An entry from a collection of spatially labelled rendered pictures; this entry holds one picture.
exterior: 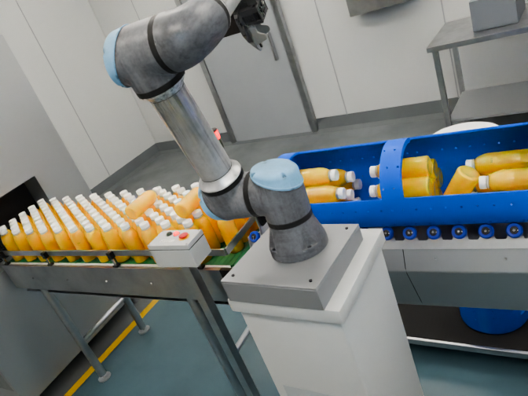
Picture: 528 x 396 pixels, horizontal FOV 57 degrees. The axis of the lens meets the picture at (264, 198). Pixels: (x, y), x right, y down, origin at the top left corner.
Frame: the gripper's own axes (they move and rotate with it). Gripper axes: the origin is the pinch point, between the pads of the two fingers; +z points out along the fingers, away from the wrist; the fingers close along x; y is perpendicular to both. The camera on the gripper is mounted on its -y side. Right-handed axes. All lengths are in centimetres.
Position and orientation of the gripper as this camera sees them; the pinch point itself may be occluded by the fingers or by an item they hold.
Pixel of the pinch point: (257, 45)
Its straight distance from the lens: 158.7
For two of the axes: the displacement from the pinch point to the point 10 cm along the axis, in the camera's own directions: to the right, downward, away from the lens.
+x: 2.0, -7.9, 5.8
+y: 8.8, -1.1, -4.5
